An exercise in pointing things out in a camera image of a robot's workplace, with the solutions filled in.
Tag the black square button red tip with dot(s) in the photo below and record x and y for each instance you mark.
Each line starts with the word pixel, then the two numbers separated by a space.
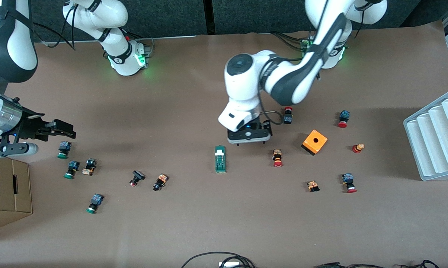
pixel 137 176

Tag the orange push-button enclosure box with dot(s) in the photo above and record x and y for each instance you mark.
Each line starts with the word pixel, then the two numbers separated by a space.
pixel 315 140

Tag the red button black block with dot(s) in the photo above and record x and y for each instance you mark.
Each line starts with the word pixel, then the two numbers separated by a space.
pixel 288 117

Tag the white ridged plastic tray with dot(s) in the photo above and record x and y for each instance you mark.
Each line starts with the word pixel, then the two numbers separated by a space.
pixel 432 141

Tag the red mushroom button blue block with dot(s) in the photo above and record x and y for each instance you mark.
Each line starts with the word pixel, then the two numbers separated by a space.
pixel 348 180
pixel 344 117

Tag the red mushroom button orange block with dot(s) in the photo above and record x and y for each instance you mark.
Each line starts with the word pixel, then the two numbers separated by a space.
pixel 277 156

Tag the black switch tan contact block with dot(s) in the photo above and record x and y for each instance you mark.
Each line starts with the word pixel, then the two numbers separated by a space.
pixel 89 166

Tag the black button orange contact block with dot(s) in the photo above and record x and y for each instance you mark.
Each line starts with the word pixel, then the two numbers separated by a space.
pixel 160 182

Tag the red yellow mushroom button head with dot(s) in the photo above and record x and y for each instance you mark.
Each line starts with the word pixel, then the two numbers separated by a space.
pixel 358 148

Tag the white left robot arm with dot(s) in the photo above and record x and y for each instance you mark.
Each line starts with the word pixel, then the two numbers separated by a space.
pixel 246 85

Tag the brown cardboard box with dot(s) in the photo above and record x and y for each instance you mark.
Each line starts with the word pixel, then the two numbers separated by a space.
pixel 6 186

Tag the white plug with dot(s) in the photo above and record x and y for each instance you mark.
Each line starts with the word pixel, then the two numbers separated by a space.
pixel 229 264

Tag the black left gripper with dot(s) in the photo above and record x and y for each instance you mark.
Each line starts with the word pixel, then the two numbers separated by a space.
pixel 254 128

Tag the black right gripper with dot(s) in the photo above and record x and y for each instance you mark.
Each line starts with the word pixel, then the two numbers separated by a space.
pixel 29 128

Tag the green push button blue block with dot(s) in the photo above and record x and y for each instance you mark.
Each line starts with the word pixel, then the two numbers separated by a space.
pixel 64 148
pixel 72 167
pixel 95 202

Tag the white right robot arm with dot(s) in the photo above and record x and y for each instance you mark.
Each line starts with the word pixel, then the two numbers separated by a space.
pixel 97 15

